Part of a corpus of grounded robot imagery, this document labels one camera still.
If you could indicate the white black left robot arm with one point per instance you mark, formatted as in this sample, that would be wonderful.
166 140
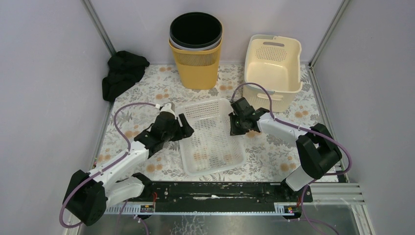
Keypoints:
90 193

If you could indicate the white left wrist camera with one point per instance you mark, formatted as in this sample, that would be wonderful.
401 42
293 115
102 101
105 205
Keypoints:
167 108

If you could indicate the black inner bin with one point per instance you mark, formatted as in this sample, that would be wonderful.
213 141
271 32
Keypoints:
195 30

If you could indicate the yellow perforated waste bin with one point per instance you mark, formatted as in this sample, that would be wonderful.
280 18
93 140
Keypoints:
198 70

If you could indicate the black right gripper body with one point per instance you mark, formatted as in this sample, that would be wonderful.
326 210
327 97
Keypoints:
241 119

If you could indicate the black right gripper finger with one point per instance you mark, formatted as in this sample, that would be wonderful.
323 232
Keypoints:
235 127
256 115

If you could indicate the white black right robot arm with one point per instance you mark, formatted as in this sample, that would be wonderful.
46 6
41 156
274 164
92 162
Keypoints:
316 152

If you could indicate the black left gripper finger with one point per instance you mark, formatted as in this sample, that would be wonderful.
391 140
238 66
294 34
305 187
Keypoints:
184 122
185 133

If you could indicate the black crumpled cloth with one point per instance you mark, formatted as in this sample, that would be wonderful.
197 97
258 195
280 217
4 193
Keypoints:
125 70

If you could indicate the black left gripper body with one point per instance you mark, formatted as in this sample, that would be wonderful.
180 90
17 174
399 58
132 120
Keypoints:
176 129

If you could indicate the grey inner bin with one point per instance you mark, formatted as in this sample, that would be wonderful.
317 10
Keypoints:
175 45

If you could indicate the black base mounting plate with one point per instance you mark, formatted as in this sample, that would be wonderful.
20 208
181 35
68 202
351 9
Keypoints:
250 197

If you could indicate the cream large plastic basket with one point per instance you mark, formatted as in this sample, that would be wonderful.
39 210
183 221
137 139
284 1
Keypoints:
272 72

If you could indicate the white perforated plastic basket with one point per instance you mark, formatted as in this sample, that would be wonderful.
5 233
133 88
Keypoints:
211 148

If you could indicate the aluminium frame rails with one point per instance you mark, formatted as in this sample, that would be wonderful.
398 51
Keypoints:
342 192

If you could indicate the floral patterned table mat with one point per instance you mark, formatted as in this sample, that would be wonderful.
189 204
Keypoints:
268 158

